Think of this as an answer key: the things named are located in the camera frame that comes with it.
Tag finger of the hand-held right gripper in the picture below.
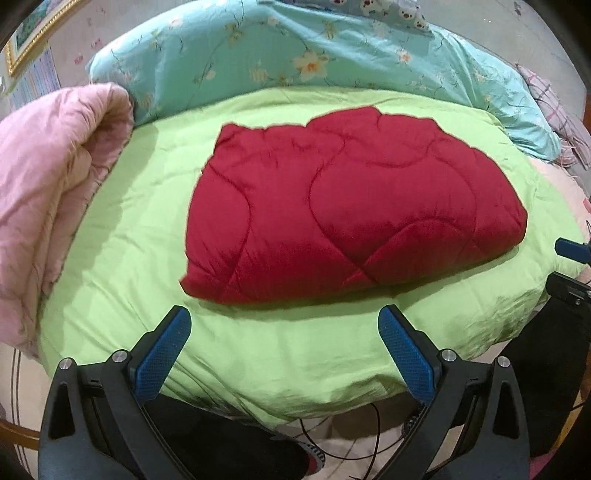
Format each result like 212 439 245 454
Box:
554 237 591 265
546 271 591 306

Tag black cable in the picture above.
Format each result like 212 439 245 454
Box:
295 401 419 462

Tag wall calendar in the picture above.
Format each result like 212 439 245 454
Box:
8 41 64 108

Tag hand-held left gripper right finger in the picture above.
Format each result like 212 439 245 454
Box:
378 305 530 480

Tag light green bed sheet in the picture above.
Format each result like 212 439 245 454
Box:
36 85 588 424

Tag red quilted jacket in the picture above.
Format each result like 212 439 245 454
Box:
179 106 529 306

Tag pink quilt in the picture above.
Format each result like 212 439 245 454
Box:
0 83 136 361

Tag person's black trouser leg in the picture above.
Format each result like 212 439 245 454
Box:
147 394 311 480
501 295 591 462

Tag pink plaid pillow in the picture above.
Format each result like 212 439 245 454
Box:
515 62 591 169

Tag teal floral quilt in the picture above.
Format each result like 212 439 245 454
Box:
88 0 562 162

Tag gold picture frame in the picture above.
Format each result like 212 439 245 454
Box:
4 0 89 77

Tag person's dark shoe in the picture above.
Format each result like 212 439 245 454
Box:
270 431 326 480

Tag bear print pillow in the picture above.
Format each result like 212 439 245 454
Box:
318 0 435 38

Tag wooden bed frame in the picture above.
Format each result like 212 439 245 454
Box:
0 416 43 452

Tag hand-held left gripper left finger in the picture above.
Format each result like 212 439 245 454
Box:
38 305 193 480

